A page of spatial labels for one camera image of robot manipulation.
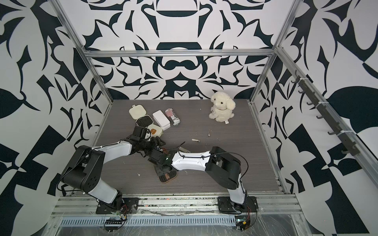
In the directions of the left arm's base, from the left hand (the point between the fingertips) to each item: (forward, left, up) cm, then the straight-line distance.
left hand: (162, 144), depth 93 cm
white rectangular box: (+19, +1, 0) cm, 19 cm away
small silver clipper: (+4, -22, -4) cm, 22 cm away
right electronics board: (-42, -40, -4) cm, 58 cm away
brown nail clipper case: (-18, -7, -2) cm, 20 cm away
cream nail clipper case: (+10, +5, 0) cm, 12 cm away
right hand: (-14, 0, -1) cm, 14 cm away
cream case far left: (+27, +19, -1) cm, 33 cm away
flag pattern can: (+20, -6, +1) cm, 21 cm away
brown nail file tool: (-19, -4, -3) cm, 20 cm away
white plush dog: (+18, -39, +14) cm, 45 cm away
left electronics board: (-39, +22, -7) cm, 46 cm away
